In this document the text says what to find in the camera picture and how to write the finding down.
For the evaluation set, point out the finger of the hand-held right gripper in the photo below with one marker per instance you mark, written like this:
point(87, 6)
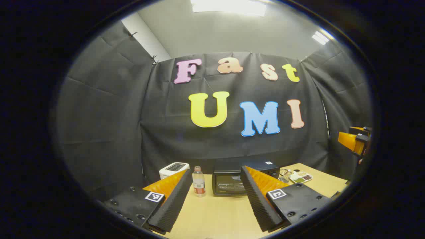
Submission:
point(360, 130)
point(347, 139)

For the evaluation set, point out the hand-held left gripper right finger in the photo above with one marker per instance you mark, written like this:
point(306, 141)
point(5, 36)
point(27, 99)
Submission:
point(260, 205)

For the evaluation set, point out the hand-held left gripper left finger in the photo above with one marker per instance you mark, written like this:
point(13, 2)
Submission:
point(172, 205)

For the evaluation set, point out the black electric oven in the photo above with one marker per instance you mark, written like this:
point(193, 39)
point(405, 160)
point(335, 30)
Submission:
point(225, 184)

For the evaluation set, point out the clear plastic water bottle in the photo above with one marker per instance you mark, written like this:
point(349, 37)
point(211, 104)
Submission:
point(199, 184)

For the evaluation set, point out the white toaster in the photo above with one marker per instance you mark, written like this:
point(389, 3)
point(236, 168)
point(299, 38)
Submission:
point(172, 168)

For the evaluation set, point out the white divided dish with beans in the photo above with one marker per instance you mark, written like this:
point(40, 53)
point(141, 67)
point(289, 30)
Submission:
point(301, 177)

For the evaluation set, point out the small ceiling light panel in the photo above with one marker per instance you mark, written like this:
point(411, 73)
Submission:
point(320, 37)

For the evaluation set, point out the black backdrop cloth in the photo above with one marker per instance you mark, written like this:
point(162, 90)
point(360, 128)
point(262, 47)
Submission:
point(109, 126)

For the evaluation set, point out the large ceiling light panel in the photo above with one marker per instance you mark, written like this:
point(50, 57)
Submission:
point(229, 6)

